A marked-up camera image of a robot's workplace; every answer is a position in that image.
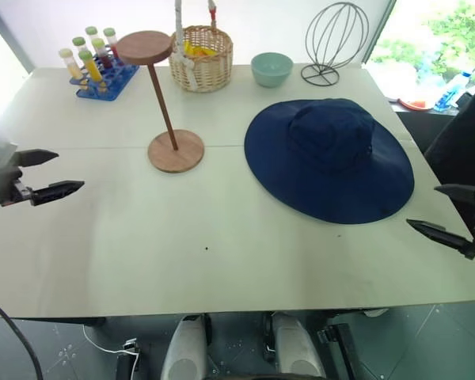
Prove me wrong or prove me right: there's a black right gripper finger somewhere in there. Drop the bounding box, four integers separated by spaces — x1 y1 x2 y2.
434 184 475 207
405 218 475 260

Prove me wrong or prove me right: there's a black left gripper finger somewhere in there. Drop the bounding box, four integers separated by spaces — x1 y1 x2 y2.
15 148 59 169
29 180 86 207

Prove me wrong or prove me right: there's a black table leg frame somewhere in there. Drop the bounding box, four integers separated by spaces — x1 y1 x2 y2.
115 337 140 380
315 322 358 380

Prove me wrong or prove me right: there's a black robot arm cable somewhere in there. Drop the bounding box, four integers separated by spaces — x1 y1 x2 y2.
0 291 44 380

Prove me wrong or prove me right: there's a white floor cable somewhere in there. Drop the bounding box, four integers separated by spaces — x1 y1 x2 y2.
82 324 142 374

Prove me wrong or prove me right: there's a red-filled tube, green cap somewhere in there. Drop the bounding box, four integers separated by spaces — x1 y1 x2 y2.
102 27 122 67
90 38 114 70

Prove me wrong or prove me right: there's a yellow item in basket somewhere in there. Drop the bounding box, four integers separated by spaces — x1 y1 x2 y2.
183 39 219 57

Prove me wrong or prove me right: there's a grey rounded robot leg shell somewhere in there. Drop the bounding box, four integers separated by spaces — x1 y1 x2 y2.
160 314 209 380
270 312 328 380

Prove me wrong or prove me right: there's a yellow-filled tube, green cap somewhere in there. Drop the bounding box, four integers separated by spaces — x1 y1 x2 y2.
78 49 104 82

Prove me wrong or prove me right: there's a pale green ceramic bowl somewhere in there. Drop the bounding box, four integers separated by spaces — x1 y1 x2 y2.
250 52 295 88

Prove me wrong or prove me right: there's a black wire head stand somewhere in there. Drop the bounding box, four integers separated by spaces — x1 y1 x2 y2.
300 2 370 86

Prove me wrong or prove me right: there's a black chair back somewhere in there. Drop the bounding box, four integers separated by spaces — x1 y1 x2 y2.
423 77 475 242

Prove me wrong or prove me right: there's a yellow-filled tube, pale cap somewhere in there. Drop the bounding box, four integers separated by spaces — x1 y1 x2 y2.
58 47 84 80

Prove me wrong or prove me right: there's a wooden round-top hat stand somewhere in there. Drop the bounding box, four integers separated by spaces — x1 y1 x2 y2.
114 30 205 173

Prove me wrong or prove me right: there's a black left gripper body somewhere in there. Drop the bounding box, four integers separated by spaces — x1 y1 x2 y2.
0 151 35 207

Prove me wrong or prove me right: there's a woven wicker basket with handle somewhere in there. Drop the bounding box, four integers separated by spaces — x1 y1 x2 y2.
169 0 234 93

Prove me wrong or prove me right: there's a blue plastic clutter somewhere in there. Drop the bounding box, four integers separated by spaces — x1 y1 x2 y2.
434 70 475 112

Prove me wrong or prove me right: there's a blue test tube rack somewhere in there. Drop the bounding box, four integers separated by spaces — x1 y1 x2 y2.
69 55 140 103

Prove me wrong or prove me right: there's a navy blue wide-brim hat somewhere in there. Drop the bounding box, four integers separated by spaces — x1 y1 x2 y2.
244 97 416 226

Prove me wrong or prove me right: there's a red and white tray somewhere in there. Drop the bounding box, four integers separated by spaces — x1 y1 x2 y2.
395 96 435 112

